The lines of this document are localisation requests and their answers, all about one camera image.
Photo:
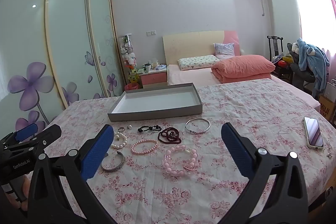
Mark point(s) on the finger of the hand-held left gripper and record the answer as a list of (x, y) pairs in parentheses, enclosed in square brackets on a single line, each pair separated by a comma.
[(26, 131), (51, 133)]

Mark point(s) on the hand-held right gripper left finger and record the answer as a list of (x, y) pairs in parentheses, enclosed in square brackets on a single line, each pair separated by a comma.
[(97, 153)]

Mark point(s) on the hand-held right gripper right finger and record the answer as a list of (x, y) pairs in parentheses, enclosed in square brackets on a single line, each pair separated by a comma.
[(236, 149)]

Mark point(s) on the thin silver bangle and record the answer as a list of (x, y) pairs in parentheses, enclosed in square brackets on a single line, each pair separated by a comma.
[(193, 132)]

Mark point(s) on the grey cardboard box tray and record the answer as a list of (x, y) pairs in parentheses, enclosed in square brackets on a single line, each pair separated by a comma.
[(157, 100)]

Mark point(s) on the person's left hand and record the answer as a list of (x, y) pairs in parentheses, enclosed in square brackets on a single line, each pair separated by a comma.
[(24, 188)]

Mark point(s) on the pink floral tablecloth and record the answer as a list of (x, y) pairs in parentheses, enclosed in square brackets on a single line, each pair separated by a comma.
[(210, 187)]

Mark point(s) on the bin with red bag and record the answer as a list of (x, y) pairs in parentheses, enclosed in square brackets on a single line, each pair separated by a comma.
[(131, 87)]

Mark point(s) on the smartphone in light case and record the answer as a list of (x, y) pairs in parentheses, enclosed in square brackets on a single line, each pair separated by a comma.
[(313, 132)]

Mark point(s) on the folded orange quilt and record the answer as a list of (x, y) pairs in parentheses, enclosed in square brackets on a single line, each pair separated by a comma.
[(241, 67)]

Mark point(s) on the bed with pink sheet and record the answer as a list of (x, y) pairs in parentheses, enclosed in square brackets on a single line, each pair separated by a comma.
[(194, 74)]

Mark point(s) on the floral sliding door wardrobe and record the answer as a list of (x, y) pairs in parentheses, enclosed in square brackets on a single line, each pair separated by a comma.
[(52, 43)]

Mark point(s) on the small silver pendant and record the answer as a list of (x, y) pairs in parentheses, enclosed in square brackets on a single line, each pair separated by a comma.
[(328, 154)]

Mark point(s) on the pink and cream nightstand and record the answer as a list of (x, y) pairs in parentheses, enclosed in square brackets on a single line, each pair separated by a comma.
[(153, 78)]

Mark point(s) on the white floral pillow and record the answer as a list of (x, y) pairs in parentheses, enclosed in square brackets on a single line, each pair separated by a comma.
[(197, 61)]

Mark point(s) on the grey office chair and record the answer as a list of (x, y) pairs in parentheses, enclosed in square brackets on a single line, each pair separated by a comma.
[(298, 73)]

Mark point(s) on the white mug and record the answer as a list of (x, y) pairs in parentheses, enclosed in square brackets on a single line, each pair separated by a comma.
[(147, 67)]

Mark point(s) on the small lavender pillow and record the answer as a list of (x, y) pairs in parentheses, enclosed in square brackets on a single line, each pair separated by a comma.
[(223, 50)]

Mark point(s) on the brown cardboard box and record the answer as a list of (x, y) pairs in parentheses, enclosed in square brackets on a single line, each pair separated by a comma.
[(326, 108)]

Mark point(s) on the colourful clothes pile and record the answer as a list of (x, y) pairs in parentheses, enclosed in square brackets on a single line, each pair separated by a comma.
[(282, 60)]

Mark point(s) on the plush toy display tower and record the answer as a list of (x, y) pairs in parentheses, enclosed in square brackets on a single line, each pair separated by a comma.
[(128, 56)]

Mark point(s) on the blue folded cloth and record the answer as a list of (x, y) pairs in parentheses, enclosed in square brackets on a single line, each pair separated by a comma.
[(160, 66)]

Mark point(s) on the dark wooden chair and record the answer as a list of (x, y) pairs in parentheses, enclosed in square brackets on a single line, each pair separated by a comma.
[(274, 45)]

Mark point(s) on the cream and pink headboard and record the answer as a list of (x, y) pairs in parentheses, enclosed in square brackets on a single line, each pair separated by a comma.
[(189, 45)]

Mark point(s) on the blue plush garment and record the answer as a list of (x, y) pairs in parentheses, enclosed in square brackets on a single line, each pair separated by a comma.
[(312, 61)]

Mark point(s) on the air conditioner pipe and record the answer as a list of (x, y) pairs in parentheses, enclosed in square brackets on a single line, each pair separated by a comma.
[(262, 1)]

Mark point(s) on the wall switch plate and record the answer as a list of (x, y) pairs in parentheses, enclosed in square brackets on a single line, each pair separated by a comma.
[(150, 33)]

